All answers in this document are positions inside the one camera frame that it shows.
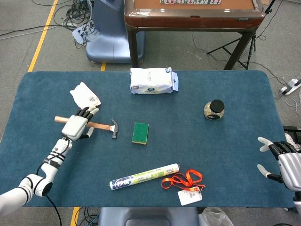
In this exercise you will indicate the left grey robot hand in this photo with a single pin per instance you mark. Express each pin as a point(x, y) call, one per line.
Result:
point(74, 127)

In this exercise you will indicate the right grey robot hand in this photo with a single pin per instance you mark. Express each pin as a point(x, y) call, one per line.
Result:
point(290, 167)

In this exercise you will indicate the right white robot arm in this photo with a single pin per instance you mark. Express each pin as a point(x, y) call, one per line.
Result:
point(298, 201)

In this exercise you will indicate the green yellow sponge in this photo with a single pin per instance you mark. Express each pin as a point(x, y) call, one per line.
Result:
point(140, 132)

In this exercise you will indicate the crumpled white plastic packet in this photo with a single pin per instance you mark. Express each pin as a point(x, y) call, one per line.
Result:
point(83, 95)

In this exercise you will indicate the white power strip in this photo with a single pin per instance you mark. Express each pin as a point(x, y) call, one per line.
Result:
point(290, 86)

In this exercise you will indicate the cling film roll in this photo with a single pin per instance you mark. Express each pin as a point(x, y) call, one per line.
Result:
point(143, 177)

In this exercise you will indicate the clear plastic bag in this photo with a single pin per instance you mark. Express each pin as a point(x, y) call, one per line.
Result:
point(215, 217)

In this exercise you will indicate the white tissue pack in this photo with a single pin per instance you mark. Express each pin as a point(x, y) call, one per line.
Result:
point(151, 80)

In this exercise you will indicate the glass jar black lid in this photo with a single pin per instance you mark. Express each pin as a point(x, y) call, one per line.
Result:
point(214, 110)

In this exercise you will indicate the blue carpet table mat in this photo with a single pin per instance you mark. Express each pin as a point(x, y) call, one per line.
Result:
point(176, 146)

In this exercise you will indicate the white ID badge card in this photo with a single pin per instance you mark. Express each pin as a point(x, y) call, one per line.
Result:
point(189, 197)

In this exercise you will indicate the black tripod stand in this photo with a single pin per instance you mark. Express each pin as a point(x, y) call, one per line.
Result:
point(243, 62)

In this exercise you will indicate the grey robot torso base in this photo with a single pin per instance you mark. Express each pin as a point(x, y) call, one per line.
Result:
point(148, 216)

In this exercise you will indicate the brown mahjong table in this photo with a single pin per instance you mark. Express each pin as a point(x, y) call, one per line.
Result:
point(192, 20)

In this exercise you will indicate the face-up mahjong tile row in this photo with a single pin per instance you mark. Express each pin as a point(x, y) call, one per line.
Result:
point(190, 1)

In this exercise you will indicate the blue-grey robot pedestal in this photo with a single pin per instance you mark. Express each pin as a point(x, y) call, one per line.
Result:
point(110, 35)

